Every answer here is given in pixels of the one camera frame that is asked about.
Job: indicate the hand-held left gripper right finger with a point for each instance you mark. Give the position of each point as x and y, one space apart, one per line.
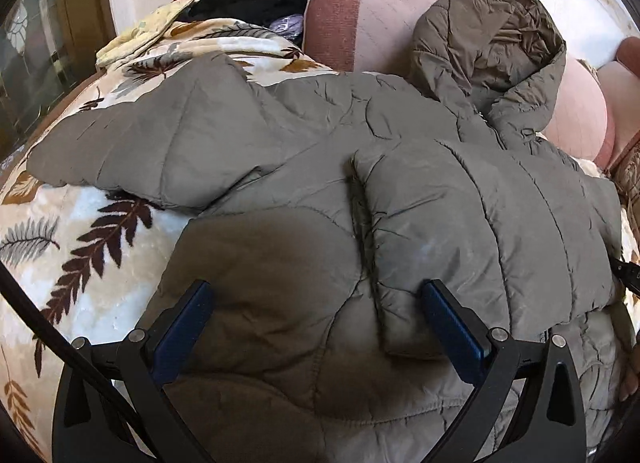
451 329

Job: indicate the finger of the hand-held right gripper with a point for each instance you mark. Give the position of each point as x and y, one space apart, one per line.
628 274

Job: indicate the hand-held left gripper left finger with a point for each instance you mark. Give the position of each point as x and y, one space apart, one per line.
184 329

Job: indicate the grey puffer jacket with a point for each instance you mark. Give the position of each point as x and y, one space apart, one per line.
310 183

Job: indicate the person's right hand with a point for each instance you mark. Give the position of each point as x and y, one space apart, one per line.
631 383

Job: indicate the striped patterned cushion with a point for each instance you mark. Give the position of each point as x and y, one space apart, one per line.
627 170

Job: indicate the leaf printed blanket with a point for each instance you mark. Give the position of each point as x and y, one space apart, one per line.
75 253

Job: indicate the pink cushion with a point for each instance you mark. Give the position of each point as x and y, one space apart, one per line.
622 88

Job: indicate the pale yellow cloth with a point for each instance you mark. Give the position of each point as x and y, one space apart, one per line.
145 30

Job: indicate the wooden glass door cabinet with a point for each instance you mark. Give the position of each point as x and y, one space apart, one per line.
45 43

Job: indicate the purple cloth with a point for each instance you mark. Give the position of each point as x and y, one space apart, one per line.
287 24

